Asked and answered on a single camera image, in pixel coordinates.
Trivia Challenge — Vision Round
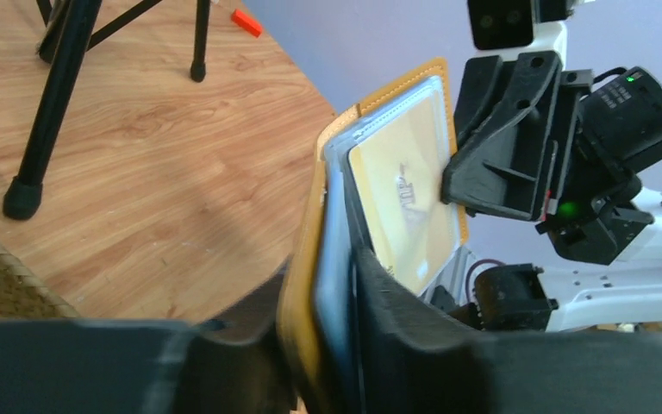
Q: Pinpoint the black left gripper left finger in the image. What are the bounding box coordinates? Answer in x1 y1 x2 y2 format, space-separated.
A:
0 273 295 413

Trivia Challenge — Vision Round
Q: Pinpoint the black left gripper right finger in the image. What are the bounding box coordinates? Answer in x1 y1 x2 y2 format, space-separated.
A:
353 248 662 413

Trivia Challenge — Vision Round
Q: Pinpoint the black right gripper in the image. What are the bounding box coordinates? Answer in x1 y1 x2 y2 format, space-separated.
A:
434 50 658 333

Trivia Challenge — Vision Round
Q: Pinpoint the beige illustrated card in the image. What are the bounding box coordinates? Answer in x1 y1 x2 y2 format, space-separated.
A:
347 90 465 294

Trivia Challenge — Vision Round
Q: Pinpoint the yellow leather card holder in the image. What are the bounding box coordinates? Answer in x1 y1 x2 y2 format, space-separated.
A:
277 58 475 413

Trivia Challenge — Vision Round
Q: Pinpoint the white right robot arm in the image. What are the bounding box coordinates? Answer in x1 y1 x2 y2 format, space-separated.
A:
432 51 662 331

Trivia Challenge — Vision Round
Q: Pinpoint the red toy block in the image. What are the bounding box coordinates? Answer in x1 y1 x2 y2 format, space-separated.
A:
231 9 264 38

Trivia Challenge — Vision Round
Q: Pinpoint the black music stand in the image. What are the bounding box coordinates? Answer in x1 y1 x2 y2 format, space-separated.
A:
2 0 212 222

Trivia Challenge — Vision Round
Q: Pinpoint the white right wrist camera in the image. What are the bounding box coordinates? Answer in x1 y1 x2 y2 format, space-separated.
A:
466 0 589 62

